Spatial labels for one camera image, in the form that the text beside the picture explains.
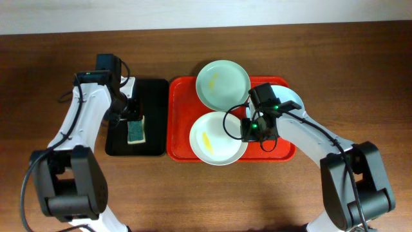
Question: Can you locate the green yellow sponge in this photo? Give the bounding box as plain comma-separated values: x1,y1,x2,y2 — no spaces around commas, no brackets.
127,117,145,144

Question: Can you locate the light blue plate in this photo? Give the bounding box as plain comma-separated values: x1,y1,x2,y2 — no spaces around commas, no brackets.
245,85,306,118

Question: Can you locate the white plate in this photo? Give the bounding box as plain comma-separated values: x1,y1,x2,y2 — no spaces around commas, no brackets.
189,111,248,166

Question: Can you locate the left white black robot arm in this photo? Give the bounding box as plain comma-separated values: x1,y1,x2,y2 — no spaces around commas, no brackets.
24,53,145,231

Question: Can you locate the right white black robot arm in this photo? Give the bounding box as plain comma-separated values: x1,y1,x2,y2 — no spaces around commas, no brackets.
241,82,396,231

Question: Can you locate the black tray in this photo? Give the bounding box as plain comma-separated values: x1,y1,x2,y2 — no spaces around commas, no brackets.
105,79,169,157

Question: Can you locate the mint green plate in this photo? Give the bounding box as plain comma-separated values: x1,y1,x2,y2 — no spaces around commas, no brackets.
195,60,251,111

